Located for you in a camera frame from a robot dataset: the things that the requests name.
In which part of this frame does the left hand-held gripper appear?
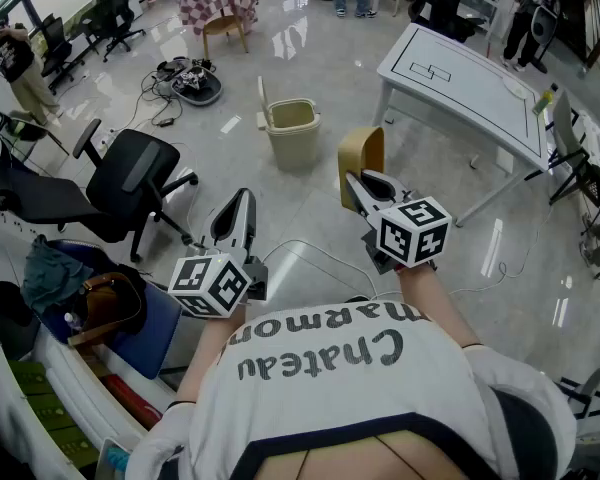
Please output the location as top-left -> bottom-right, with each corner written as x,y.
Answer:
167,187 -> 270,319

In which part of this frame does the white table with black lines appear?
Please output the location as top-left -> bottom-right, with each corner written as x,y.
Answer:
376,22 -> 556,228

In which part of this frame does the person's left forearm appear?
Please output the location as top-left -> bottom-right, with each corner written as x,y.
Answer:
179,310 -> 251,409

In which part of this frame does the standing fan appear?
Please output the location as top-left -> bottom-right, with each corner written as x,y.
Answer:
529,5 -> 561,75

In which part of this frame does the person's white printed shirt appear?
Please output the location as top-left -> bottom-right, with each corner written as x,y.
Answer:
124,300 -> 579,480

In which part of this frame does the person's right forearm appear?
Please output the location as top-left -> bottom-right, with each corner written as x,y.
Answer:
397,265 -> 481,349

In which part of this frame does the checkered tablecloth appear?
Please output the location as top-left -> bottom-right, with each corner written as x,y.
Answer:
178,0 -> 265,38

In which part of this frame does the black office chair with armrests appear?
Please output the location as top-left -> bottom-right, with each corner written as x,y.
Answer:
72,117 -> 200,264

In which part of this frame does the blue chair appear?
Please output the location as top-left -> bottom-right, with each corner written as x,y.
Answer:
44,240 -> 184,380

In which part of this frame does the green printed box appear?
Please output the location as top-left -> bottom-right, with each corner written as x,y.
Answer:
7,360 -> 46,395
49,425 -> 101,469
24,392 -> 75,432

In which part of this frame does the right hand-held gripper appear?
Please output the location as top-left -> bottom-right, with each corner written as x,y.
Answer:
344,168 -> 453,275

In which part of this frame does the brown leather bag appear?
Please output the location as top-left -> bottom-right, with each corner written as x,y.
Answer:
68,272 -> 145,349

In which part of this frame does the yellow-green bottle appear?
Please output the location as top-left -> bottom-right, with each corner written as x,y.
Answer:
533,90 -> 555,117

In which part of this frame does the red box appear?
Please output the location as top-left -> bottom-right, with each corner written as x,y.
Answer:
102,373 -> 164,429

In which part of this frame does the beige trash bin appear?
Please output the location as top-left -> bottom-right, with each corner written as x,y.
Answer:
256,76 -> 323,172

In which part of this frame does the wooden chair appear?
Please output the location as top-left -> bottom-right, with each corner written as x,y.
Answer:
202,14 -> 250,62

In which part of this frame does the grey oval tray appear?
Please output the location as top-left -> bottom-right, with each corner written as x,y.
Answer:
170,65 -> 225,107

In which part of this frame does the white shelf rack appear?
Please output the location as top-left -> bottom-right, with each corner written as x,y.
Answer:
0,237 -> 176,480

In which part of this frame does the teal cloth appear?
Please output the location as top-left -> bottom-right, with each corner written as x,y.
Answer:
22,235 -> 95,315

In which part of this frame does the unused gripper device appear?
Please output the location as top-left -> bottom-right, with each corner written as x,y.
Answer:
177,66 -> 214,92

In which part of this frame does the black reclined mesh chair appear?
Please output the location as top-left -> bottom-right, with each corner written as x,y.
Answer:
0,105 -> 106,234

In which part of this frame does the white plate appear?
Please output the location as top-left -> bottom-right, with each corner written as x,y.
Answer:
501,74 -> 527,100

